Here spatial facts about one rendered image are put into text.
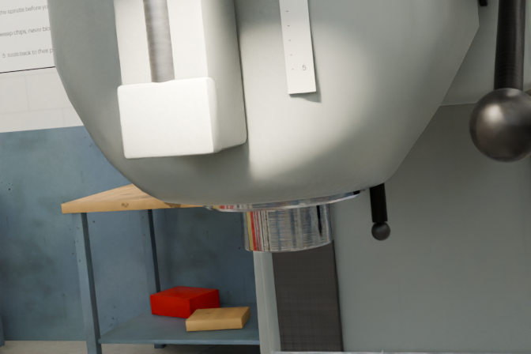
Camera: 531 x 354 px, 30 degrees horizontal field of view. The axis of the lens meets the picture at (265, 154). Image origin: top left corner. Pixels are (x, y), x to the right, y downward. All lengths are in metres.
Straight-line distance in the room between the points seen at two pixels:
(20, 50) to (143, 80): 5.25
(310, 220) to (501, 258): 0.40
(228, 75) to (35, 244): 5.32
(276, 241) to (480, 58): 0.17
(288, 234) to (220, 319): 4.10
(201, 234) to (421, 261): 4.34
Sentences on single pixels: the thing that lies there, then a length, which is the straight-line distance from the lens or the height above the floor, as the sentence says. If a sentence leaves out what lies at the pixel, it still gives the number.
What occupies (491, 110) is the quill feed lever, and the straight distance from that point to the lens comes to 0.39.
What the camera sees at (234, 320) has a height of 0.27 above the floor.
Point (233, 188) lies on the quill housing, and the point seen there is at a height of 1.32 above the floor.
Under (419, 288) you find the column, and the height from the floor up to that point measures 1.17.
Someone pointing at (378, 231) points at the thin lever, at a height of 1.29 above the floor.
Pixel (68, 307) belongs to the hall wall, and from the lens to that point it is 5.68.
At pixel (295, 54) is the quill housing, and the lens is 0.41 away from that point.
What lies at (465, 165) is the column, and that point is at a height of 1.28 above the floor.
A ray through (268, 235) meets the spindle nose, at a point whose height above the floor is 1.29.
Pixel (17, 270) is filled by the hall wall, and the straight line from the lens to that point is 5.81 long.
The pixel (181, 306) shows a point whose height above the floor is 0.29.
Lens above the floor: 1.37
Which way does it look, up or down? 5 degrees down
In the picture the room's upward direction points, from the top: 6 degrees counter-clockwise
